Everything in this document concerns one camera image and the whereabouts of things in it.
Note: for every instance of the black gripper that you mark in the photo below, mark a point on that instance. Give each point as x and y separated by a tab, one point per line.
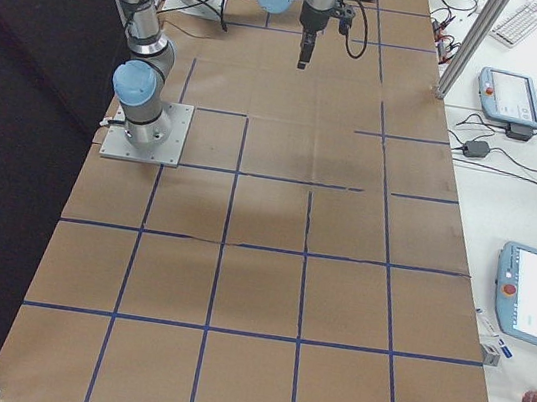
311	19

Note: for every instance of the orange black usb hub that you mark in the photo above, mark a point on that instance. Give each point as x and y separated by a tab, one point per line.
438	28

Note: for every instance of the black power adapter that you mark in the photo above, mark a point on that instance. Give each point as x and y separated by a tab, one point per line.
475	149

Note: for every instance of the white keyboard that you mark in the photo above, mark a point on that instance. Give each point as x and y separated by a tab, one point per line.
516	26

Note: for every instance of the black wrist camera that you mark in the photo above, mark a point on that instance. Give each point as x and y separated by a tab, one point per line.
345	14

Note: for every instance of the aluminium frame post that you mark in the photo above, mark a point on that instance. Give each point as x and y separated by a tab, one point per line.
481	26

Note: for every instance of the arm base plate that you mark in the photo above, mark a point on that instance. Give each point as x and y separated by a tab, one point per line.
160	143

